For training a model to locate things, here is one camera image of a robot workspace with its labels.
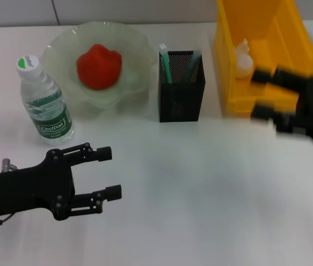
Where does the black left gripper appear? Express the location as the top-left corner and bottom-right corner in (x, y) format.
(0, 142), (123, 222)

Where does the silver glitter pen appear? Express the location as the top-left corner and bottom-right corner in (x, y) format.
(182, 49), (202, 84)

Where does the clear water bottle green label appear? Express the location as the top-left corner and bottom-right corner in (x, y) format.
(16, 54), (75, 147)

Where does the red pepper toy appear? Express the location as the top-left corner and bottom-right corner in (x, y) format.
(76, 43), (124, 90)

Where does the green utility knife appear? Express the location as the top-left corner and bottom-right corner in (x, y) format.
(159, 43), (174, 85)

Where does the black mesh pen holder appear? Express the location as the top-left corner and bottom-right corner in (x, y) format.
(159, 50), (206, 123)

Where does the green glass fruit plate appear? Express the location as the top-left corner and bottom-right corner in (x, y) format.
(42, 21), (159, 110)

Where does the yellow plastic bin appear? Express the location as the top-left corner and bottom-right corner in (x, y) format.
(214, 0), (313, 117)

